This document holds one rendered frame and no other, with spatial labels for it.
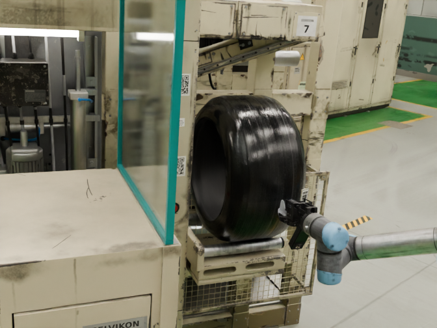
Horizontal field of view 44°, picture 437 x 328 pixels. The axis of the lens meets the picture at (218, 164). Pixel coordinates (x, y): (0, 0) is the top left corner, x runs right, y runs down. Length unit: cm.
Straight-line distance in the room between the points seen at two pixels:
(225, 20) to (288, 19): 27
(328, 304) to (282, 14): 195
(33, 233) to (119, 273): 22
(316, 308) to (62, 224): 235
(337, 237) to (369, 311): 198
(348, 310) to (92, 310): 244
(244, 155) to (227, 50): 63
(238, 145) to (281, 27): 62
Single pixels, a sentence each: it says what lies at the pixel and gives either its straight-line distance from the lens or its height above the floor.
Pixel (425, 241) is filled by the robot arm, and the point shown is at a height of 119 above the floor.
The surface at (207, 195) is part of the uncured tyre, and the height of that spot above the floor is 98.
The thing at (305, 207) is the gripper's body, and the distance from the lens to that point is 174.
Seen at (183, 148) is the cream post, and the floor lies 128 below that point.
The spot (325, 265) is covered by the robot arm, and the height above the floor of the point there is 107.
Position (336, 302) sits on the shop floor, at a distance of 359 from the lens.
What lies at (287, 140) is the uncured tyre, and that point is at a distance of 191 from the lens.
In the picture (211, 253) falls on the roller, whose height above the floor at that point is 90.
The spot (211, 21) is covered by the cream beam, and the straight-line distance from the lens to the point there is 213.
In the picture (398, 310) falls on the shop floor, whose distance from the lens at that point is 366.
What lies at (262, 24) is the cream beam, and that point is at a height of 170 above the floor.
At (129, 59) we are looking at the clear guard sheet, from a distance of 155.
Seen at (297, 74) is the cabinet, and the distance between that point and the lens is 648.
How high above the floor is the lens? 185
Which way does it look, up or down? 19 degrees down
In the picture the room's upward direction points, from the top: 4 degrees clockwise
